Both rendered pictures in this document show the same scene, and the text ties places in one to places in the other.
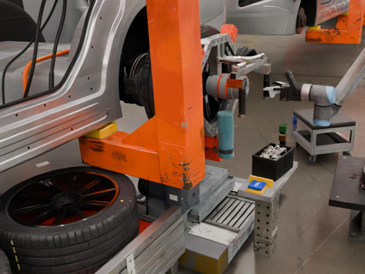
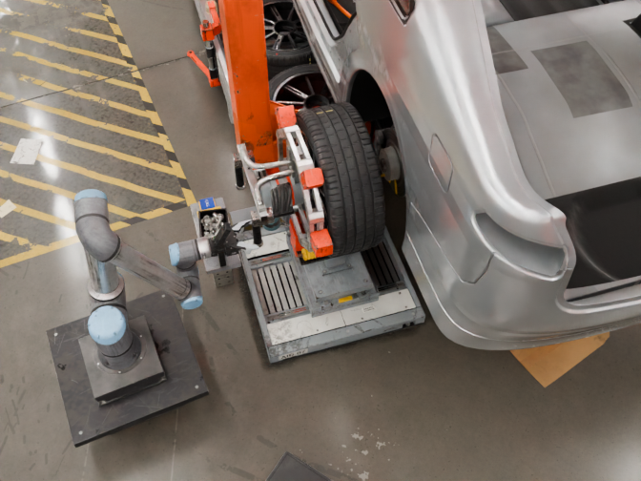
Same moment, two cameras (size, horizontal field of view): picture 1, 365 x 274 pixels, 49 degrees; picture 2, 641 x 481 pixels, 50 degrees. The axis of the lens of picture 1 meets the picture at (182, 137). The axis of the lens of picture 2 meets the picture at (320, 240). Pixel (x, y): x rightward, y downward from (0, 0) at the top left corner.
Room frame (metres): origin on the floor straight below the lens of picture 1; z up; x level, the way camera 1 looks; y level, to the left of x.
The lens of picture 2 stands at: (3.56, -1.68, 3.18)
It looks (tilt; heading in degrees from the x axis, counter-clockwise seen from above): 54 degrees down; 130
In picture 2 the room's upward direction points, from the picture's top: 1 degrees clockwise
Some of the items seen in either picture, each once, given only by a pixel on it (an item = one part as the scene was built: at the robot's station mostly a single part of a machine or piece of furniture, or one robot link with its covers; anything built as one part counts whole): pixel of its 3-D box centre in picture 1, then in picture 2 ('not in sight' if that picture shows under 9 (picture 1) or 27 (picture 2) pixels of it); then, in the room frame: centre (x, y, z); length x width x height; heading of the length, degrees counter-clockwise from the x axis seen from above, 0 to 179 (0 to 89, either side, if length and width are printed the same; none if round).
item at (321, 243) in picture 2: not in sight; (320, 242); (2.48, -0.37, 0.85); 0.09 x 0.08 x 0.07; 147
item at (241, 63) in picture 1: (227, 57); (264, 149); (2.06, -0.26, 1.03); 0.19 x 0.18 x 0.11; 57
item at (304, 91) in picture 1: (306, 92); (204, 248); (2.11, -0.69, 0.81); 0.10 x 0.05 x 0.09; 147
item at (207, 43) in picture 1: (215, 85); (299, 188); (2.21, -0.21, 0.85); 0.54 x 0.07 x 0.54; 147
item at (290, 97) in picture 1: (291, 92); (223, 243); (2.15, -0.62, 0.80); 0.12 x 0.08 x 0.09; 57
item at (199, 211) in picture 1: (193, 192); (331, 266); (2.29, -0.05, 0.13); 0.50 x 0.36 x 0.10; 147
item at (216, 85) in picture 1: (227, 86); (283, 191); (2.17, -0.27, 0.85); 0.21 x 0.14 x 0.14; 57
